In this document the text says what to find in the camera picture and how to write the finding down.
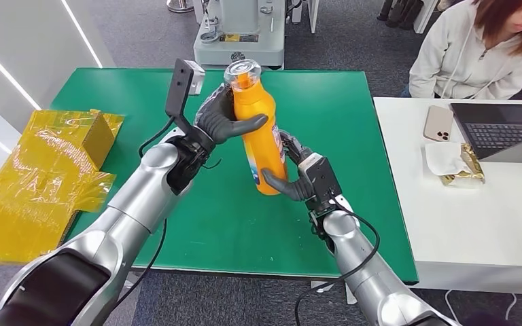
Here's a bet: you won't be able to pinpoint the white floor cable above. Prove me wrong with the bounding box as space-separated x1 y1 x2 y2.
505 293 519 321

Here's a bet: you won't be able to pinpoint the white tissue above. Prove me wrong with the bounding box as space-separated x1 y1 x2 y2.
425 142 471 177

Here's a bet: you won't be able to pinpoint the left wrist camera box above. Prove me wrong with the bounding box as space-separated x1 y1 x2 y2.
164 58 206 136

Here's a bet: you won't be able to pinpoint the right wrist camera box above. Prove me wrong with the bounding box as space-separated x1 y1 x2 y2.
298 153 344 213

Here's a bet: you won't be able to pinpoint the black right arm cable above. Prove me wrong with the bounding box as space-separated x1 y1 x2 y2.
294 209 381 326

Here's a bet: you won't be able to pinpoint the dark objects on floor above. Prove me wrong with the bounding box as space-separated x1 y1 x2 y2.
377 0 425 31

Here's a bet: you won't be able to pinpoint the orange detergent bottle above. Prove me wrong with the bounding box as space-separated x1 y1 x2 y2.
223 58 289 196

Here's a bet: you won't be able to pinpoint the seated person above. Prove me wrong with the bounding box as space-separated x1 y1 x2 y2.
400 0 522 101

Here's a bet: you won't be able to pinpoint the beige smartphone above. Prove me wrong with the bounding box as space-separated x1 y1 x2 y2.
423 105 455 143

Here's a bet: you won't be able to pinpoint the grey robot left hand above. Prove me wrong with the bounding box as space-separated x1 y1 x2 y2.
193 83 270 146

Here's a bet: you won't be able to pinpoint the dark laptop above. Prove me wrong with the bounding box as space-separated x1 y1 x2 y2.
450 102 522 164

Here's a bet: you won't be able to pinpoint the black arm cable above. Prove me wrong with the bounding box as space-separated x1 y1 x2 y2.
294 209 381 326
112 115 222 311

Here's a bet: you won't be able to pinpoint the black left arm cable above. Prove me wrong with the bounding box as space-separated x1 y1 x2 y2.
112 115 222 311

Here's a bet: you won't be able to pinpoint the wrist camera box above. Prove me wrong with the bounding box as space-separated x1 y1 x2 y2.
298 153 344 213
164 58 206 136

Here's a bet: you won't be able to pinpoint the gold foil wrapper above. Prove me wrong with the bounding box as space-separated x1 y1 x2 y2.
439 143 486 188

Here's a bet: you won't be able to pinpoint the chrome chair base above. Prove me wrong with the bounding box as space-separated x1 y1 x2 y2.
166 0 194 14

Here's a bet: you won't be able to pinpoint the yellow taped cardboard box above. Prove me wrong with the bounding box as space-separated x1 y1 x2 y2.
0 108 125 266

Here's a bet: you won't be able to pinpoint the grey machine base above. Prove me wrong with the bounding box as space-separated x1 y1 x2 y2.
192 0 286 71

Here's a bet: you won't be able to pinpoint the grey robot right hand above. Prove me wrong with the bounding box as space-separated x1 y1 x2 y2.
262 129 325 202

